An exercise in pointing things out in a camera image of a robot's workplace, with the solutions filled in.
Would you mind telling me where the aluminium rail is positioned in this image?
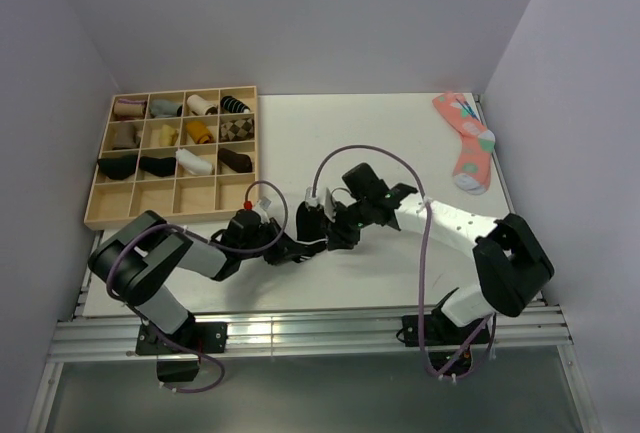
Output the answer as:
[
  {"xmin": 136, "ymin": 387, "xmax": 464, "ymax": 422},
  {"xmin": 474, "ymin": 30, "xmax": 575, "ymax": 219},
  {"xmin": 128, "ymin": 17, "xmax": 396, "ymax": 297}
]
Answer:
[{"xmin": 26, "ymin": 301, "xmax": 572, "ymax": 432}]

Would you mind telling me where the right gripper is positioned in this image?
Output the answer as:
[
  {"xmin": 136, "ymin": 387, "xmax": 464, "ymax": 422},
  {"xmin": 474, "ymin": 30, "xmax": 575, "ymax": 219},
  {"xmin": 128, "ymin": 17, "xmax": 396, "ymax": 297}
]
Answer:
[{"xmin": 320, "ymin": 198, "xmax": 373, "ymax": 252}]

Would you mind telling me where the white rolled sock top row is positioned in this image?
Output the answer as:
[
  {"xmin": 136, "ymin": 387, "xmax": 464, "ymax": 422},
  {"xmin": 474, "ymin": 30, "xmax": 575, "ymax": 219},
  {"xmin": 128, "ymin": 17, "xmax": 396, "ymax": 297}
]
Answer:
[{"xmin": 187, "ymin": 94, "xmax": 218, "ymax": 116}]

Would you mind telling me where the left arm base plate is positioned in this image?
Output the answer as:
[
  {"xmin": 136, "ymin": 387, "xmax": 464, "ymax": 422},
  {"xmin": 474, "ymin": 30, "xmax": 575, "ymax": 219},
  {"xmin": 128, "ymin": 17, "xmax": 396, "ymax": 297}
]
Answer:
[{"xmin": 135, "ymin": 322, "xmax": 227, "ymax": 356}]

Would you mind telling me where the pink patterned sock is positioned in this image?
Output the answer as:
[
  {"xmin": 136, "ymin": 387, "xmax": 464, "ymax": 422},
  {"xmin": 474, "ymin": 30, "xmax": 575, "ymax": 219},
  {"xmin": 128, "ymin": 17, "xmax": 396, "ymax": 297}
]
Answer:
[{"xmin": 432, "ymin": 92, "xmax": 496, "ymax": 195}]

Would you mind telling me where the mustard yellow rolled sock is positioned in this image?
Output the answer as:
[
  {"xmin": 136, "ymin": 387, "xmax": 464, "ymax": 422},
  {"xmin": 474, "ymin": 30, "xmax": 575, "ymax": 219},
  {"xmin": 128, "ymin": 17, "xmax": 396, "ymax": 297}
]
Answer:
[{"xmin": 185, "ymin": 120, "xmax": 215, "ymax": 145}]

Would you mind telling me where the wooden compartment tray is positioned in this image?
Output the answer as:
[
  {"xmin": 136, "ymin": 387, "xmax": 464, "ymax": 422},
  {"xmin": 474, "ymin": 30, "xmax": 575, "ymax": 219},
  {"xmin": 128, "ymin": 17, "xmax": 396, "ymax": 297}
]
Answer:
[{"xmin": 84, "ymin": 86, "xmax": 260, "ymax": 231}]

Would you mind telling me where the white rolled sock third row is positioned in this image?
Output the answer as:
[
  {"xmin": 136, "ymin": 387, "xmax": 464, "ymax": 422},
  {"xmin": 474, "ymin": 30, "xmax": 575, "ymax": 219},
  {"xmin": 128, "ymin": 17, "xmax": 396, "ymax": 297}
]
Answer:
[{"xmin": 175, "ymin": 149, "xmax": 214, "ymax": 176}]

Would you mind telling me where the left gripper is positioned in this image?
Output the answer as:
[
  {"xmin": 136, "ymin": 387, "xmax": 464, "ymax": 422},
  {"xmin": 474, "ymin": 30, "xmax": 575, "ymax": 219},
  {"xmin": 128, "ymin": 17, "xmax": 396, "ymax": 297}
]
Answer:
[{"xmin": 239, "ymin": 218, "xmax": 306, "ymax": 266}]

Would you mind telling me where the dark brown rolled sock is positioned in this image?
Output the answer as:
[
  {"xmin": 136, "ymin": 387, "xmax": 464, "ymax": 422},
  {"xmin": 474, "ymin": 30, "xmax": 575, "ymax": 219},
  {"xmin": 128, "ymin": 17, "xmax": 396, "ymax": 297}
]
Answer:
[{"xmin": 218, "ymin": 148, "xmax": 253, "ymax": 173}]

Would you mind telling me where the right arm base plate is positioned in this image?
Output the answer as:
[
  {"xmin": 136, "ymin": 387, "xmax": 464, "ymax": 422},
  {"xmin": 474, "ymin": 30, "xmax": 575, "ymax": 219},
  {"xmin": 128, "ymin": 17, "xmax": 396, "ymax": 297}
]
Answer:
[{"xmin": 396, "ymin": 311, "xmax": 481, "ymax": 347}]

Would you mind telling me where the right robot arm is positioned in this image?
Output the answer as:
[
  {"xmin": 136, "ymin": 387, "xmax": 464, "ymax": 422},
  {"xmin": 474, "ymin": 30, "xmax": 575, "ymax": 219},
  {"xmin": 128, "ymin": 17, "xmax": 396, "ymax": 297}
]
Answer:
[{"xmin": 319, "ymin": 163, "xmax": 555, "ymax": 345}]

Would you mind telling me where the brown checkered rolled sock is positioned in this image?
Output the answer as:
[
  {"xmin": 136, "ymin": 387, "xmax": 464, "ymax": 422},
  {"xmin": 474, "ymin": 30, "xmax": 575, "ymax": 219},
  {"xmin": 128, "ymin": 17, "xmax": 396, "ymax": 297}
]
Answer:
[{"xmin": 220, "ymin": 117, "xmax": 255, "ymax": 142}]

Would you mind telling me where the black box under rail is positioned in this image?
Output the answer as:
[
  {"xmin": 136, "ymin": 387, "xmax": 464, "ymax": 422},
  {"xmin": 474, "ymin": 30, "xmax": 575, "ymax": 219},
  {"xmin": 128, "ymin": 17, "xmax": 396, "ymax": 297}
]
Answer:
[{"xmin": 156, "ymin": 359, "xmax": 200, "ymax": 383}]

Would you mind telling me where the beige rolled sock purple trim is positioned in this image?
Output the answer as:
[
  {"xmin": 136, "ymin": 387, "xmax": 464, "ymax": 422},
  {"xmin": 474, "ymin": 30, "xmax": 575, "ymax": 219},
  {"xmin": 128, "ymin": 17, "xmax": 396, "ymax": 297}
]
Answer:
[{"xmin": 112, "ymin": 98, "xmax": 147, "ymax": 118}]

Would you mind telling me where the black white striped rolled sock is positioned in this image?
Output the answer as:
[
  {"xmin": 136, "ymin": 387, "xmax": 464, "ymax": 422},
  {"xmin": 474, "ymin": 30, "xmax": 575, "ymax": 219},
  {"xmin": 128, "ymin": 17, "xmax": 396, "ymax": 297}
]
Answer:
[{"xmin": 220, "ymin": 95, "xmax": 251, "ymax": 114}]

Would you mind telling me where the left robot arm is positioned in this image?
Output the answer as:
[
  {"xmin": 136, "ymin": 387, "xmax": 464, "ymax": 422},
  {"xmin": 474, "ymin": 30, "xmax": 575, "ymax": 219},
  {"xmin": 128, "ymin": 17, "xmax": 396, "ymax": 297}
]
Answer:
[{"xmin": 88, "ymin": 207, "xmax": 326, "ymax": 352}]

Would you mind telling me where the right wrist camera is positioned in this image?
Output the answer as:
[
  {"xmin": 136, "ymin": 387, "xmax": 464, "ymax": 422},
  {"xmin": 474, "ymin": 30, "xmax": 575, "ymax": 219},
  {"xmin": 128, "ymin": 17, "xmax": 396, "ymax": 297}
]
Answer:
[{"xmin": 305, "ymin": 187, "xmax": 336, "ymax": 222}]

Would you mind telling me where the black rolled sock left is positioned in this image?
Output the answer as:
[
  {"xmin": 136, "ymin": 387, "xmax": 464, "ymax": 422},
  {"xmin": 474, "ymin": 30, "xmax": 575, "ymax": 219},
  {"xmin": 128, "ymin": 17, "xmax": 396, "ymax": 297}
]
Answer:
[{"xmin": 97, "ymin": 154, "xmax": 138, "ymax": 181}]

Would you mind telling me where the black sock with white stripes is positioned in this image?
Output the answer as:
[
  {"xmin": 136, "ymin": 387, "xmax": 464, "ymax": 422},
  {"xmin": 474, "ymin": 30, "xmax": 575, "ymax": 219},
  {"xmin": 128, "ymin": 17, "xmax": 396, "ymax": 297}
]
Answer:
[{"xmin": 295, "ymin": 202, "xmax": 327, "ymax": 263}]

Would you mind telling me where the brown grey rolled sock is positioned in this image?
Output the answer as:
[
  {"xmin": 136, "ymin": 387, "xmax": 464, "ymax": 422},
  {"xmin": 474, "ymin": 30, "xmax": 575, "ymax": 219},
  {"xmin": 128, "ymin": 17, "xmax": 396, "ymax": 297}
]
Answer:
[{"xmin": 111, "ymin": 123, "xmax": 140, "ymax": 150}]

